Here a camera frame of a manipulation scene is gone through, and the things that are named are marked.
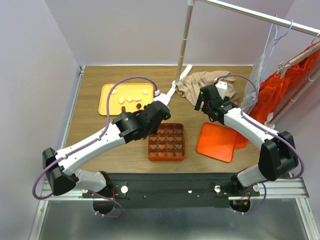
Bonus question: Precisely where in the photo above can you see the orange compartment box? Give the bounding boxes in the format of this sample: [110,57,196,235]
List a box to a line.
[147,123,186,162]

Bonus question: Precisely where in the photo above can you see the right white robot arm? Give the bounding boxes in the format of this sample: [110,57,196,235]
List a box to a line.
[194,84,299,196]

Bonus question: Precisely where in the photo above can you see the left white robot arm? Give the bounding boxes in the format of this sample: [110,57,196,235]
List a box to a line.
[42,100,171,196]

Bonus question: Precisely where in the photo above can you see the beige crumpled cloth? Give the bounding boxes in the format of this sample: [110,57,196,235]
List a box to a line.
[175,70,239,106]

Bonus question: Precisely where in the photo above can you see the white clothes rack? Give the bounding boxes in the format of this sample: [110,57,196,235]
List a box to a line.
[158,0,320,109]

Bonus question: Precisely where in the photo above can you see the light orange tray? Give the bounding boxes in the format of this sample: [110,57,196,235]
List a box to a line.
[109,83,155,116]

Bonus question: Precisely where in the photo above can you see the orange box lid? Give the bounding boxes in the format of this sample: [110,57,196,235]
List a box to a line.
[196,122,238,163]

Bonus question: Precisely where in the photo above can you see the grey garment on hanger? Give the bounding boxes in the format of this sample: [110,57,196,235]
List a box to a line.
[241,53,265,114]

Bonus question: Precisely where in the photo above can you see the orange garment on hanger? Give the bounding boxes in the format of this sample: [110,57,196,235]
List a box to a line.
[234,41,320,150]

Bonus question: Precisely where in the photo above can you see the wooden clothes hanger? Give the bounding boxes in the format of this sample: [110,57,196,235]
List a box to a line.
[277,33,320,79]

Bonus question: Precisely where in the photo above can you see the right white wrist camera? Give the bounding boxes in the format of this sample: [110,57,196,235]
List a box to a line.
[215,81,228,99]

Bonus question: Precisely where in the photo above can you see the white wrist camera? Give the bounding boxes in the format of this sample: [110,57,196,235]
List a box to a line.
[215,81,228,99]
[152,89,171,110]

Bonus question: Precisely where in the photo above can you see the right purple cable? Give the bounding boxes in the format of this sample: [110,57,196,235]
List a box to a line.
[214,74,306,215]

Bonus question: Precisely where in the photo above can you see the purple cable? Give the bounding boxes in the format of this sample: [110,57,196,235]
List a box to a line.
[31,76,160,219]
[214,74,306,215]

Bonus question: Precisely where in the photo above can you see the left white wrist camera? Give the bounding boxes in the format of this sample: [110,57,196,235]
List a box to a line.
[152,89,171,110]

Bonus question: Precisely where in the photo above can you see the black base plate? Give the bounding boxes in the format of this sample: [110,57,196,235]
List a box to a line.
[98,173,260,209]

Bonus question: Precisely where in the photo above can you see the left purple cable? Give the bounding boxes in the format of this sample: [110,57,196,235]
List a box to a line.
[31,76,160,219]

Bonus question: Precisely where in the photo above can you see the blue wire hanger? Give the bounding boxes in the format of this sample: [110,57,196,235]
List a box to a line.
[260,19,294,82]

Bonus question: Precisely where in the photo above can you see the aluminium rail frame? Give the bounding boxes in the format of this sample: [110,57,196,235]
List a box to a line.
[30,65,319,240]

